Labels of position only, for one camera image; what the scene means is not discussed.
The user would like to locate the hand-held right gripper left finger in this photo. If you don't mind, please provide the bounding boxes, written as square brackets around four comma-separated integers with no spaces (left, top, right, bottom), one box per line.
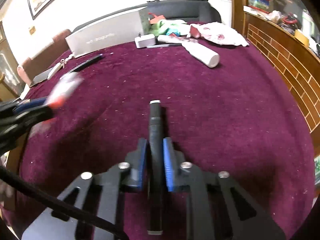
[21,138,149,240]

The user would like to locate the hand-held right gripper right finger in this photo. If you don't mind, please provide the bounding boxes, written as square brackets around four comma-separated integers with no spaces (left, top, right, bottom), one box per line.
[164,138,285,240]

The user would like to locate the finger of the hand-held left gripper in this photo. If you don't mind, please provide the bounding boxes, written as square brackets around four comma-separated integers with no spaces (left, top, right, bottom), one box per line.
[27,110,55,130]
[15,97,54,112]

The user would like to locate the clear case red contents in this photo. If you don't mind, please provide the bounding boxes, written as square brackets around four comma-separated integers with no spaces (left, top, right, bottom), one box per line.
[46,72,84,109]

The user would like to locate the black double-ended marker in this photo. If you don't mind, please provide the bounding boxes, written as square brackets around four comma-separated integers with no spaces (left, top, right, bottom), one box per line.
[146,100,167,235]

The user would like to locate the black phone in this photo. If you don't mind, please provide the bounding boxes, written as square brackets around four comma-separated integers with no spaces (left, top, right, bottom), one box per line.
[29,69,54,88]

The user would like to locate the white key fob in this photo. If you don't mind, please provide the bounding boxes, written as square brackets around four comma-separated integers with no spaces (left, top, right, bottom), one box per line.
[47,62,63,80]

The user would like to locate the brown chair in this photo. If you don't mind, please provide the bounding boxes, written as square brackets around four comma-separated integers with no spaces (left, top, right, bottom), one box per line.
[17,29,72,85]

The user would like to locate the black comb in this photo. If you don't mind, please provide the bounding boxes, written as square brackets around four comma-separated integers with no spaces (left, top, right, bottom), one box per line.
[72,54,104,72]

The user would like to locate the grey shoe box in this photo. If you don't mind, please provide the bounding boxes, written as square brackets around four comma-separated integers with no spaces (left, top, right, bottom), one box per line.
[65,7,150,58]

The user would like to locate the tall white bottle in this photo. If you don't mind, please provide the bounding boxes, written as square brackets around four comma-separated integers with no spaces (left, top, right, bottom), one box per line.
[182,41,220,68]

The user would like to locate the green cloth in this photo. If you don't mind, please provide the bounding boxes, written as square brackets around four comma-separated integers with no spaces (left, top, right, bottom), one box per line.
[155,19,190,37]

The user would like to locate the pink cloth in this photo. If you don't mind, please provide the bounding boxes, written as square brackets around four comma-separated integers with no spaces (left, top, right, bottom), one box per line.
[190,22,250,47]

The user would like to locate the red bag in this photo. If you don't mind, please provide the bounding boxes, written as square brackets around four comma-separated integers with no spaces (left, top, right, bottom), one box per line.
[147,12,167,24]

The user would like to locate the black sofa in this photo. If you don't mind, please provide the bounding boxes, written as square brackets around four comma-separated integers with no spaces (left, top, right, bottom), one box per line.
[146,0,222,23]

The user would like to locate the colourful storage container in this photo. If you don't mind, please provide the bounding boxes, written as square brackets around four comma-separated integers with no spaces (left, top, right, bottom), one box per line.
[247,0,270,12]

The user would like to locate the beaded strap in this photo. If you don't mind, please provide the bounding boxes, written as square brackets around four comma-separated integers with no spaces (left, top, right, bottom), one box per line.
[60,54,74,65]

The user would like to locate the black cable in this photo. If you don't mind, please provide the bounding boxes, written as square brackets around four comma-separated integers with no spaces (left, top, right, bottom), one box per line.
[0,166,128,240]

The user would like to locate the white wall charger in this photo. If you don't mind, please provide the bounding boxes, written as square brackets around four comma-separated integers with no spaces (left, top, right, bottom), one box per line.
[134,34,157,48]

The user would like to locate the wooden door frame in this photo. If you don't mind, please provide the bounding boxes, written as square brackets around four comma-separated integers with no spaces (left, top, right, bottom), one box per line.
[230,0,247,34]

